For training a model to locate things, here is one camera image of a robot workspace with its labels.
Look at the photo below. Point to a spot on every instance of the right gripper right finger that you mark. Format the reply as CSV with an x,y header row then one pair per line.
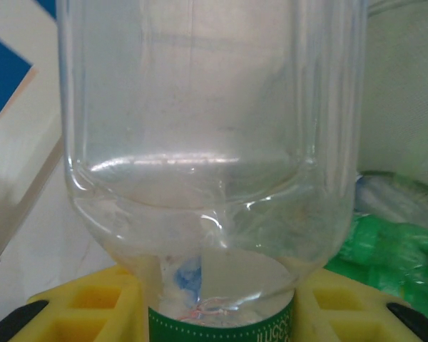
x,y
306,313

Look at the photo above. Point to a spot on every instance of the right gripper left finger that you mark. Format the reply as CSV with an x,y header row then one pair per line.
x,y
128,303

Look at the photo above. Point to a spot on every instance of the green plastic bottle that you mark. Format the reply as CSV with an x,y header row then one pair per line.
x,y
385,256

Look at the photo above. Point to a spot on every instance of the clear bottle red blue label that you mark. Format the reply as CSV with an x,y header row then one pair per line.
x,y
396,199

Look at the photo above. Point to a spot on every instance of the clear bottle green white label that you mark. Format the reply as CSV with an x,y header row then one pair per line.
x,y
207,107

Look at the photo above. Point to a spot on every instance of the translucent green bin liner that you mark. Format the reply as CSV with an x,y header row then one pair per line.
x,y
413,149

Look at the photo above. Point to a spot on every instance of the grey translucent waste bin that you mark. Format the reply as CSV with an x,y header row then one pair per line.
x,y
396,89

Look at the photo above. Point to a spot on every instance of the aluminium corner post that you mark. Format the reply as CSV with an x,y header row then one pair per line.
x,y
21,210

